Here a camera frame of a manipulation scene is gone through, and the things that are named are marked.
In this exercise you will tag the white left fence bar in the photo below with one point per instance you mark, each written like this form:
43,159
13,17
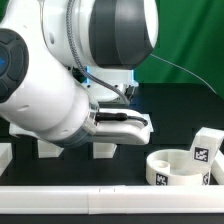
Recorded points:
5,156

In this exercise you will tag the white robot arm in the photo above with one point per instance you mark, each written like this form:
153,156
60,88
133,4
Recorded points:
65,66

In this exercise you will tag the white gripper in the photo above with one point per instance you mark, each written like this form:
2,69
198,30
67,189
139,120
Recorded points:
121,126

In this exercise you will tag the white front fence bar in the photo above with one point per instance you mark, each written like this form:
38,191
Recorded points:
111,199

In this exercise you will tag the white right fence bar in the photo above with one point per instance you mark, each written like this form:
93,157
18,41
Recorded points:
217,169

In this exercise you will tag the white fence bar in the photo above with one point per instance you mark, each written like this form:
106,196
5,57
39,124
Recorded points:
5,156
217,169
111,199

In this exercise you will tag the white marker base plate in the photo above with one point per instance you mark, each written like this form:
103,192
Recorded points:
149,123

